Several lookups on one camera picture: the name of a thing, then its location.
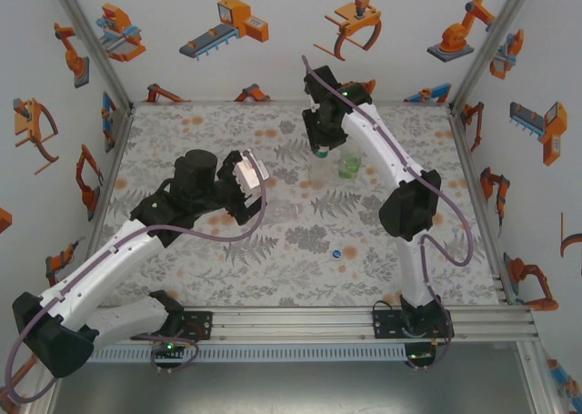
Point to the soda bottle with green label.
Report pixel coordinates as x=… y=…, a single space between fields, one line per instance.
x=350 y=166

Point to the clear unlabelled plastic bottle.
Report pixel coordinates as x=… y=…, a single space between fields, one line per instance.
x=286 y=210

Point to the blue bottle cap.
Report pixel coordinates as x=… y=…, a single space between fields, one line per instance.
x=336 y=254

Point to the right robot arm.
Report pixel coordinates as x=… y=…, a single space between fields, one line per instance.
x=373 y=136

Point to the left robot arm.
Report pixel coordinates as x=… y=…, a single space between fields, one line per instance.
x=100 y=268

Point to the floral patterned table mat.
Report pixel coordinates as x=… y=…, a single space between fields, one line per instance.
x=291 y=277

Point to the controller board with green light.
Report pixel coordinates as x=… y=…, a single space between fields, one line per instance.
x=175 y=348
x=420 y=355

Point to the aluminium side rail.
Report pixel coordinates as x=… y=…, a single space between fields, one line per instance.
x=111 y=182
x=474 y=182

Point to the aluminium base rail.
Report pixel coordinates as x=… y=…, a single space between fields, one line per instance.
x=291 y=323

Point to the aluminium frame post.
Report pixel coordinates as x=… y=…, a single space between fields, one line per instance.
x=94 y=45
x=492 y=45

